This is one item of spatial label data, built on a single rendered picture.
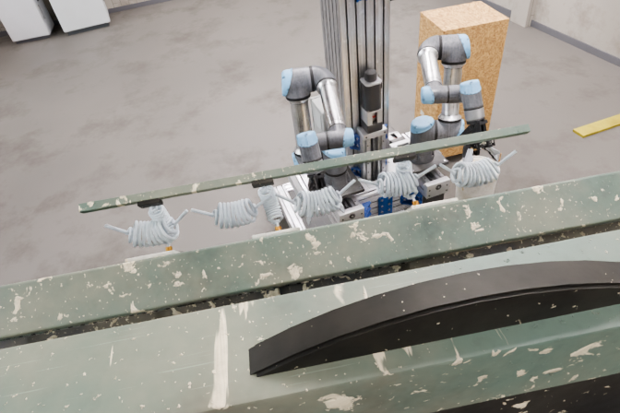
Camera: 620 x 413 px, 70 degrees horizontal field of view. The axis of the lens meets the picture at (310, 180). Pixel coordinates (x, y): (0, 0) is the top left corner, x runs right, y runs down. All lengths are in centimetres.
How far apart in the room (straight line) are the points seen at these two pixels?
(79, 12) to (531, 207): 831
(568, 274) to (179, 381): 34
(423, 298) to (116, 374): 27
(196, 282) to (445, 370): 60
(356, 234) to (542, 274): 54
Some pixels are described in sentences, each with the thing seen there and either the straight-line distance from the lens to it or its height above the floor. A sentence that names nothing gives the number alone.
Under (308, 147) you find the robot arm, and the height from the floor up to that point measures 161.
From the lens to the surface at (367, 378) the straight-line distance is 40.
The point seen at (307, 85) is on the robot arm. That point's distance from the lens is 200.
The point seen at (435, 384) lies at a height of 216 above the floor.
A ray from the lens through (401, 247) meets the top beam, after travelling 92.
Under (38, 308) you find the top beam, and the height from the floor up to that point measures 188.
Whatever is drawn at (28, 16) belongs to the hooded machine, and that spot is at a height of 41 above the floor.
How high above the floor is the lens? 256
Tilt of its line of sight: 40 degrees down
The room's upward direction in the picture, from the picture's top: 8 degrees counter-clockwise
